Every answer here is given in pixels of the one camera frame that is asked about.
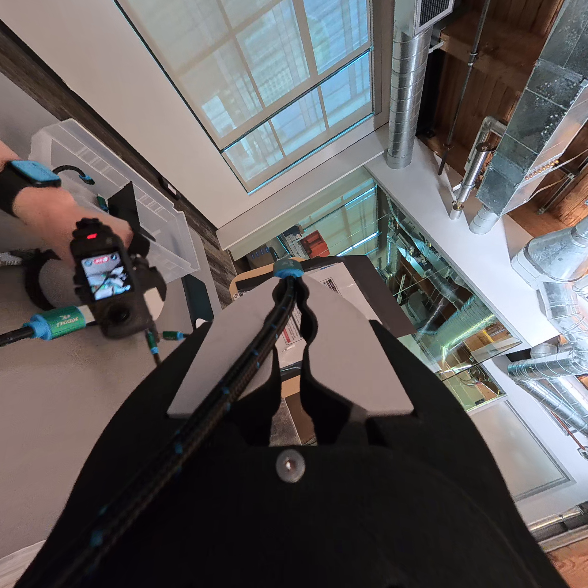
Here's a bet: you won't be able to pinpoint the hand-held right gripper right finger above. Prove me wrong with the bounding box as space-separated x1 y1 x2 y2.
296 275 415 444

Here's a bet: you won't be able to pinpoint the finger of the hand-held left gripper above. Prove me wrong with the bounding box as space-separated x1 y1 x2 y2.
107 181 154 242

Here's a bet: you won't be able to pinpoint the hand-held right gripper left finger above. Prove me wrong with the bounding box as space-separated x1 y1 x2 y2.
167 278 298 444

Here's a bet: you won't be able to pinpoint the black braided hdmi cable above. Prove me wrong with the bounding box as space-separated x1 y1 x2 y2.
28 257 306 588

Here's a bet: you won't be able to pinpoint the person's left hand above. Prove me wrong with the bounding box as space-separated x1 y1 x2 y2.
14 184 135 259

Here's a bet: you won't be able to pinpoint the clear plastic storage bin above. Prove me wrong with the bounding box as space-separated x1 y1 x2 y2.
29 119 201 284

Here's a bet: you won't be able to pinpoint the blue band smartwatch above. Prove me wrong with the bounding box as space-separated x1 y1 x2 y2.
2 160 62 189

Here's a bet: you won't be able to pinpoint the red box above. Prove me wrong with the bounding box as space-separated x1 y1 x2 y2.
301 231 332 259

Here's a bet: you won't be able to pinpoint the long spiral metal ducts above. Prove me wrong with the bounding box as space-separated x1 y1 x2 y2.
507 345 588 435

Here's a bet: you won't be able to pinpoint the large paned window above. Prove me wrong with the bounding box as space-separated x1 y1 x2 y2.
114 0 375 194

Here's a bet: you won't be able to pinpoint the cluster of silver ducts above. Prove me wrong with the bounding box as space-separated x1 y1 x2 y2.
511 224 588 350

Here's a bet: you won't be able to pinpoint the silver insulated pipe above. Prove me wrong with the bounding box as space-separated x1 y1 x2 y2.
450 116 508 221

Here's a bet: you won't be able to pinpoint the thin metal ceiling pipe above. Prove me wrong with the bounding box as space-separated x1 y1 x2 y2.
439 0 492 175

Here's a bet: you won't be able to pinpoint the white vent grille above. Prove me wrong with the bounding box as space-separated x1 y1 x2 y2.
413 0 455 34

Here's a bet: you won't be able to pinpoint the black cable with blue tip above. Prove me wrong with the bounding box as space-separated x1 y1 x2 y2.
52 164 96 185

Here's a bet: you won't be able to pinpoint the thin black green-tipped cable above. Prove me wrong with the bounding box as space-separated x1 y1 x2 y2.
146 330 190 366

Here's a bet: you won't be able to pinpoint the hdmi cable with large green plug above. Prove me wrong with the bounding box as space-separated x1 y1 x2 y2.
0 304 89 347

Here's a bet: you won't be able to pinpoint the glass partition wall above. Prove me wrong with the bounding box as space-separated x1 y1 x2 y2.
230 179 522 412

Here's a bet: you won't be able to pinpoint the black wrist strap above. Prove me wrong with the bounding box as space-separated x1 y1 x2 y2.
0 172 30 217

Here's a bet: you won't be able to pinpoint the silver elbow duct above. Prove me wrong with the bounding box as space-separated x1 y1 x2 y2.
469 204 503 235

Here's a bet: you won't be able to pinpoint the round spiral metal duct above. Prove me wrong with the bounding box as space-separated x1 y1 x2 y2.
385 0 432 170

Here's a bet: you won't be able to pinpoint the rectangular metal air duct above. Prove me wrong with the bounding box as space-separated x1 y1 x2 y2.
475 0 588 217

